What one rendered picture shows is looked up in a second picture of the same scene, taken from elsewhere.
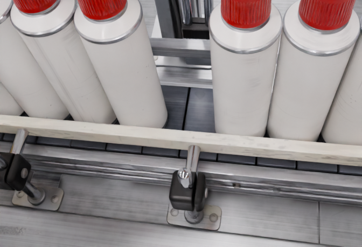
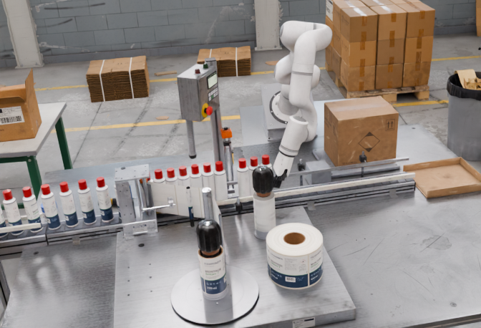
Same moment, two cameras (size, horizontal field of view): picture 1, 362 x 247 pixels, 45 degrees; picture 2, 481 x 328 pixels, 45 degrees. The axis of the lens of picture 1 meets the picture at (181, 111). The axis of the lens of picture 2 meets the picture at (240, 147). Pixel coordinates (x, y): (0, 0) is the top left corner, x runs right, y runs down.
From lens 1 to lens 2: 222 cm
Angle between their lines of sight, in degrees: 38
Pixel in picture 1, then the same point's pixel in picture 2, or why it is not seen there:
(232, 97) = (243, 184)
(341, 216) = not seen: hidden behind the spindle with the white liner
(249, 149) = (248, 198)
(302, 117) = not seen: hidden behind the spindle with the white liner
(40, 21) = (209, 173)
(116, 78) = (221, 184)
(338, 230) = not seen: hidden behind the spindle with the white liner
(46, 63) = (207, 183)
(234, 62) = (243, 174)
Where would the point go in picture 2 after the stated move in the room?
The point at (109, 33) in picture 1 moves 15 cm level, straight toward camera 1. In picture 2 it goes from (222, 172) to (243, 185)
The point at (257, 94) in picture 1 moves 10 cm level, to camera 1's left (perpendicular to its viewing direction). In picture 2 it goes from (247, 182) to (227, 189)
